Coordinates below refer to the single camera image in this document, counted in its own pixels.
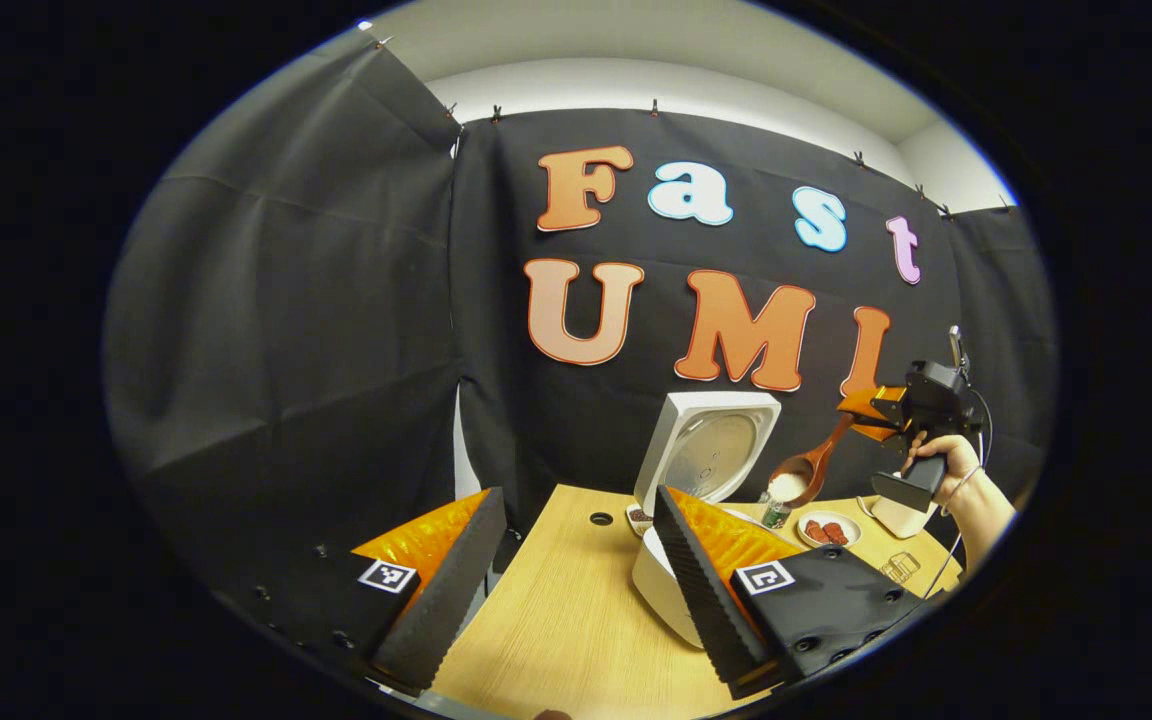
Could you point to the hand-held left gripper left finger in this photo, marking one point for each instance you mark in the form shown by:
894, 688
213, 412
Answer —
456, 590

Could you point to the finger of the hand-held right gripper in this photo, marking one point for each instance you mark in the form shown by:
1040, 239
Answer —
861, 402

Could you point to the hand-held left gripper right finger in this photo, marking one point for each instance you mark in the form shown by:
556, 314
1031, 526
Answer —
706, 600

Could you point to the brown wooden spoon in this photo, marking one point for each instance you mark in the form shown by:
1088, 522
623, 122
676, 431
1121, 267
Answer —
821, 455

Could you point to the scoop of white rice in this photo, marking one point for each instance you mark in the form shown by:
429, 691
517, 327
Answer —
788, 487

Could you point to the white rice cooker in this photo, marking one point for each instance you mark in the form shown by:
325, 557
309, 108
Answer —
711, 450

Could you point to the clear plastic water bottle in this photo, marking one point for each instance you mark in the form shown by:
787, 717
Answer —
776, 515

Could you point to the white round plate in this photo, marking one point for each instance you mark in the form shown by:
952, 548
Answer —
829, 514

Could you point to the white toaster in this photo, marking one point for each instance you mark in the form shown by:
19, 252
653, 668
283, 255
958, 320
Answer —
901, 518

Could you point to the red meat piece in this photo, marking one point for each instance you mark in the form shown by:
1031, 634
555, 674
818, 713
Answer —
836, 533
815, 532

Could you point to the black backdrop cloth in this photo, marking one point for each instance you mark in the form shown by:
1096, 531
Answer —
286, 300

